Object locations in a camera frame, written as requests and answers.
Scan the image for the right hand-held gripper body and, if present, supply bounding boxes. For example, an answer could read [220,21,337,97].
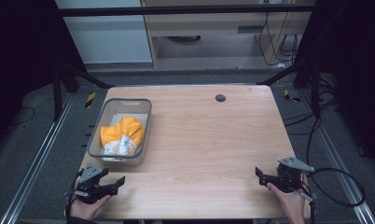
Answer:
[278,156,316,194]

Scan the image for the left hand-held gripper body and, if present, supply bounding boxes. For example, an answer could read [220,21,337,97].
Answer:
[74,161,107,205]

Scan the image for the person's right hand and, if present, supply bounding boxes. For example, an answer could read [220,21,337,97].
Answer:
[266,173,311,224]

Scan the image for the person's left hand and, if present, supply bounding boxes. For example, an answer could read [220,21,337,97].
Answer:
[69,194,112,222]

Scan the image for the yellow printed cloth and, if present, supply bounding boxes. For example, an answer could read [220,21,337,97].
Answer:
[100,116,146,157]

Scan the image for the grey plastic basket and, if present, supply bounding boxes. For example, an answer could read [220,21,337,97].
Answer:
[86,97,153,167]

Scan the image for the yellow black tape strip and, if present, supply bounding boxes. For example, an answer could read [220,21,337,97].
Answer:
[84,91,97,109]
[283,89,301,104]

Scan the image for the black metal stand leg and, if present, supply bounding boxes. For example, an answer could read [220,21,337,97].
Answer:
[256,57,322,119]
[50,60,116,123]

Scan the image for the black curtain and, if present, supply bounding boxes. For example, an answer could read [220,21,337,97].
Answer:
[296,0,375,174]
[0,0,87,153]

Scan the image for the white cabinet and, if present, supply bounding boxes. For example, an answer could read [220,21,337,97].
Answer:
[54,0,154,65]

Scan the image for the light wooden desk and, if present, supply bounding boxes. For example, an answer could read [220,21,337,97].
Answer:
[140,0,315,68]

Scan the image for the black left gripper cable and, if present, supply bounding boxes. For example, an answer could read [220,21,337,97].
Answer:
[64,168,85,218]

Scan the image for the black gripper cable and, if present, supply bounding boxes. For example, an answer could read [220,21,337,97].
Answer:
[64,168,85,218]
[306,167,366,208]

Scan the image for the aluminium floor rail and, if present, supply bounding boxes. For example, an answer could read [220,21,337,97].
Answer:
[0,92,76,224]
[297,89,375,224]

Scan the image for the black floor cable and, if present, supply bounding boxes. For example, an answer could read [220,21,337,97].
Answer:
[282,81,342,166]
[8,105,36,127]

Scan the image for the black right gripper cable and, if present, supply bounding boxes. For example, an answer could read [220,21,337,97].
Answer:
[306,167,366,208]

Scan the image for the black hanging cables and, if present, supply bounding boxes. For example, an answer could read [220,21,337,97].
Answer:
[257,11,299,67]

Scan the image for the black metal frame bar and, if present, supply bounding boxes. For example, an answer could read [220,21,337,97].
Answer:
[55,4,316,18]

